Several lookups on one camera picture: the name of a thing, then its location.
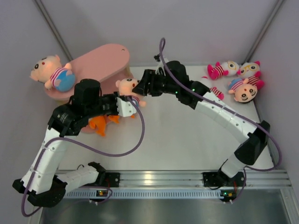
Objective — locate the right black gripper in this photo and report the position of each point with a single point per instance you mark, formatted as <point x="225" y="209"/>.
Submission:
<point x="148" y="82"/>

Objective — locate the boy plush black hair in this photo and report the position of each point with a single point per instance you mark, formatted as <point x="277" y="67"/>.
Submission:
<point x="53" y="74"/>

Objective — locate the orange plush toy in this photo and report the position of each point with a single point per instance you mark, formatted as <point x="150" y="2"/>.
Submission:
<point x="114" y="118"/>
<point x="99" y="124"/>

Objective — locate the white pink plush face down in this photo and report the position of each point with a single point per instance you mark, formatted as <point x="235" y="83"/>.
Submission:
<point x="207" y="82"/>

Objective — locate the white slotted cable duct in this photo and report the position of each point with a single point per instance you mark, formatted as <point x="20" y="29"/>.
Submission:
<point x="149" y="194"/>

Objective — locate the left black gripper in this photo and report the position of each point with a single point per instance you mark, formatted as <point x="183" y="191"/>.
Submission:
<point x="113" y="97"/>

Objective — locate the white pink plush yellow glasses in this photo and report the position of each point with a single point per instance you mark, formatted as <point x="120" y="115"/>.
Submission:
<point x="251" y="71"/>

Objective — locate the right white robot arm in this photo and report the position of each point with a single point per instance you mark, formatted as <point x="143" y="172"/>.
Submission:
<point x="172" y="78"/>

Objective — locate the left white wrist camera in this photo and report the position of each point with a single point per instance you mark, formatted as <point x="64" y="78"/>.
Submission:
<point x="125" y="106"/>

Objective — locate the boy plush red dot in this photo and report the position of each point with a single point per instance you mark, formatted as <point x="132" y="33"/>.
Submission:
<point x="242" y="90"/>

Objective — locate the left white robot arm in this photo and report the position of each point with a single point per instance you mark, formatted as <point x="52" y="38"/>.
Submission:
<point x="40" y="185"/>

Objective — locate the white pink plush back left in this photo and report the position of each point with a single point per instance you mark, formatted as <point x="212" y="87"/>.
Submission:
<point x="225" y="69"/>

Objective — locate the pink two-tier wooden shelf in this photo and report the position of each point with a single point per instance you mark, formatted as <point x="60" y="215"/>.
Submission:
<point x="106" y="64"/>

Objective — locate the orange plush toy left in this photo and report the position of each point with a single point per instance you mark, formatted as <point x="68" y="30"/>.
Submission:
<point x="99" y="124"/>

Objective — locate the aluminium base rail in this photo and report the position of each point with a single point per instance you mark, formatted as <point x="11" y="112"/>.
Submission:
<point x="194" y="179"/>

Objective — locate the orange plush toy middle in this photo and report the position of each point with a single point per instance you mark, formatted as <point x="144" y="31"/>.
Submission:
<point x="114" y="118"/>

